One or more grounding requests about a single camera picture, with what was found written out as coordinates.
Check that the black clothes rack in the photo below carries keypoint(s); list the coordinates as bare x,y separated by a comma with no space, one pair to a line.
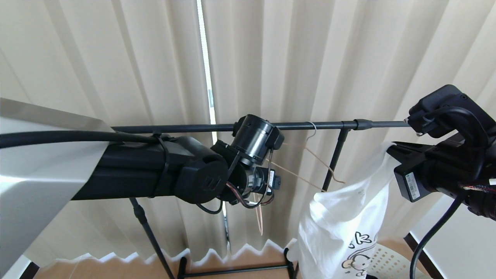
193,127

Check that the beige curtain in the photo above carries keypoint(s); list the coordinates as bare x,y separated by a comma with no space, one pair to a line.
116,58

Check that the white laundry basket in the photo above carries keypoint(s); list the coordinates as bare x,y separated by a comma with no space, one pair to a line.
395,263

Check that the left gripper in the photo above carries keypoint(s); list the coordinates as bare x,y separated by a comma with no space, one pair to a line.
265,180

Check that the white printed t-shirt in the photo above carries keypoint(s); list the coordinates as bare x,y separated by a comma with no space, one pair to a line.
341,217

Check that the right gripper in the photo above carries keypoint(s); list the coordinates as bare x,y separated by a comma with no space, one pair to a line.
434,170

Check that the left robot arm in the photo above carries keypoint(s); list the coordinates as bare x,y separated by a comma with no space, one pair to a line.
135,166

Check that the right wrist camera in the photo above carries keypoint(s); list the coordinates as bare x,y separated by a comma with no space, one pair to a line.
445,102

